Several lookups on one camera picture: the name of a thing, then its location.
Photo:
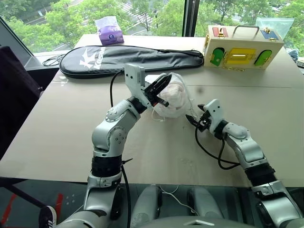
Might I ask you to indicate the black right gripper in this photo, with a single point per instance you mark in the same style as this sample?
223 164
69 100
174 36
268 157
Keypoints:
204 122

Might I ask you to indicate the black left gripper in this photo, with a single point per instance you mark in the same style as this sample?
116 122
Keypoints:
150 92

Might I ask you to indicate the pale pink towel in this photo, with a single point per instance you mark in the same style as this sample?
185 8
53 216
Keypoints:
174 91

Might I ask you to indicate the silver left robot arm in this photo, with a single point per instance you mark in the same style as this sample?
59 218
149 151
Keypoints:
111 133

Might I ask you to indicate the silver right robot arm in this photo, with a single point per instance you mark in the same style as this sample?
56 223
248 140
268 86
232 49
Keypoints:
251 149

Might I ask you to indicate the clear plastic bag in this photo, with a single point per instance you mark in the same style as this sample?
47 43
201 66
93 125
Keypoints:
282 26

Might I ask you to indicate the black racket cover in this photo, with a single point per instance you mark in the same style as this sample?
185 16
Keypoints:
133 58

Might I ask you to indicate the purple tissue pack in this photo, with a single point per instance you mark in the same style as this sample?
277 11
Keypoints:
110 35

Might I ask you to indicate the wooden latch lock box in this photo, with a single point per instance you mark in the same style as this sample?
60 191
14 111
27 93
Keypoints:
237 42

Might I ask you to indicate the grey rounded robot leg casing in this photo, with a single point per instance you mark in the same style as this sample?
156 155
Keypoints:
204 202
147 202

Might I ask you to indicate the grey robot torso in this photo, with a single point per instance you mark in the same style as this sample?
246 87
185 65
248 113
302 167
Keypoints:
190 223

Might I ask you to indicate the blue cloth bundle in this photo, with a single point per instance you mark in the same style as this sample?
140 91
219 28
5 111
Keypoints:
293 54

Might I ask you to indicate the dark fabric chair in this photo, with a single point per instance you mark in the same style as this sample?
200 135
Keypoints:
14 95

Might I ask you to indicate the dark sneaker with white laces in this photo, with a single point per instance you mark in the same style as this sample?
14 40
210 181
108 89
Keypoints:
47 216

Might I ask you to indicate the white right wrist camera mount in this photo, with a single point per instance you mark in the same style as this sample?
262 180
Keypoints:
215 111

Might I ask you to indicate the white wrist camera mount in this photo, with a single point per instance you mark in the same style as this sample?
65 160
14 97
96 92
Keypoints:
133 83
215 111

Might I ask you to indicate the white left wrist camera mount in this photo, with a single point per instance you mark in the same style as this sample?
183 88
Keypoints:
133 83

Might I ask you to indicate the black window frame post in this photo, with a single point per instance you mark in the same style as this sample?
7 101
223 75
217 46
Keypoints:
190 17

